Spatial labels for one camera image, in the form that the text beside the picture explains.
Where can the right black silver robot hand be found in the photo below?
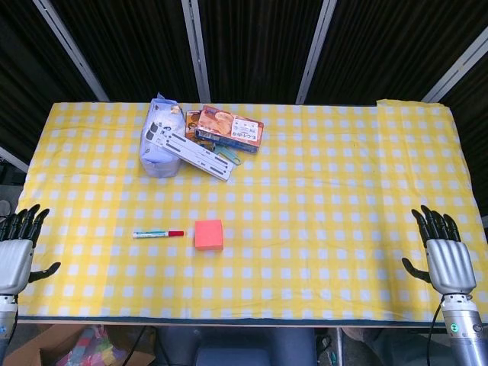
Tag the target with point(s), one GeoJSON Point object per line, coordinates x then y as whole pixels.
{"type": "Point", "coordinates": [451, 267]}

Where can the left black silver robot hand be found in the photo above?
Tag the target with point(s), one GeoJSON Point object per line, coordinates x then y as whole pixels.
{"type": "Point", "coordinates": [15, 263]}

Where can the red and white marker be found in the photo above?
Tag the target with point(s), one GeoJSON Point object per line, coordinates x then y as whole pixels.
{"type": "Point", "coordinates": [152, 234]}

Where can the orange sticky note block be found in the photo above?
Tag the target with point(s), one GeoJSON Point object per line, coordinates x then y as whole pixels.
{"type": "Point", "coordinates": [208, 236]}

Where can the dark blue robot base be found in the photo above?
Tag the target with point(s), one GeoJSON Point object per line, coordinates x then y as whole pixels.
{"type": "Point", "coordinates": [236, 347]}

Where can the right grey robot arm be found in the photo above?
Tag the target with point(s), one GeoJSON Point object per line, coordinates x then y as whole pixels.
{"type": "Point", "coordinates": [463, 335]}

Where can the brown cardboard box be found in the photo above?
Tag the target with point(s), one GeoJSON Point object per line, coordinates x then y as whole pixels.
{"type": "Point", "coordinates": [42, 352]}

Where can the colourful foam pieces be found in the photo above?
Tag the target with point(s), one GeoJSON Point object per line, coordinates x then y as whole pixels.
{"type": "Point", "coordinates": [89, 348]}

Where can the yellow white checked tablecloth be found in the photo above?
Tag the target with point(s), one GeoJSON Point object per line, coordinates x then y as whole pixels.
{"type": "Point", "coordinates": [305, 213]}

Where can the pale blue paper package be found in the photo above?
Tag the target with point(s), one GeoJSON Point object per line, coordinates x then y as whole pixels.
{"type": "Point", "coordinates": [162, 118]}

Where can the brown snack box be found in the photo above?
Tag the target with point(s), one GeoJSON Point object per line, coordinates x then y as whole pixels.
{"type": "Point", "coordinates": [191, 124]}

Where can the green plastic clip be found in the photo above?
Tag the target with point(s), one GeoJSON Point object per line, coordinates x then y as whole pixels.
{"type": "Point", "coordinates": [230, 156]}

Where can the orange blue food box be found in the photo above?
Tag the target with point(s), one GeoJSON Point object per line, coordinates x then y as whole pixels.
{"type": "Point", "coordinates": [228, 129]}

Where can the black pleated curtain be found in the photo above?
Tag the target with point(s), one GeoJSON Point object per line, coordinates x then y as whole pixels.
{"type": "Point", "coordinates": [259, 45]}

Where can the aluminium frame post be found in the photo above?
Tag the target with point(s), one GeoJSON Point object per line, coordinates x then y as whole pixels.
{"type": "Point", "coordinates": [457, 72]}
{"type": "Point", "coordinates": [316, 49]}
{"type": "Point", "coordinates": [72, 51]}
{"type": "Point", "coordinates": [196, 49]}

